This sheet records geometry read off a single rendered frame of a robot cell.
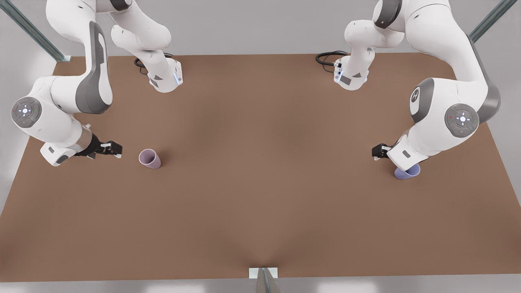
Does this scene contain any pink cup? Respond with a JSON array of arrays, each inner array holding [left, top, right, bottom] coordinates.
[[139, 149, 162, 170]]

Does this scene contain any purple cup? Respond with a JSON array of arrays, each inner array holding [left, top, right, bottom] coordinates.
[[394, 163, 421, 181]]

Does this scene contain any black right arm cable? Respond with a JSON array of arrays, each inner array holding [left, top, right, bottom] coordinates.
[[134, 53, 174, 76]]

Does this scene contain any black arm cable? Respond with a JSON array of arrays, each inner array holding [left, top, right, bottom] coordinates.
[[315, 51, 349, 74], [134, 53, 174, 76]]

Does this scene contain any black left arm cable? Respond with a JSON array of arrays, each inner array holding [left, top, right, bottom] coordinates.
[[315, 51, 349, 74]]

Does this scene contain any silver frame post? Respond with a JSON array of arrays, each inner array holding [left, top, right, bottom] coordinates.
[[468, 0, 518, 43], [0, 0, 72, 63], [249, 267, 280, 293]]

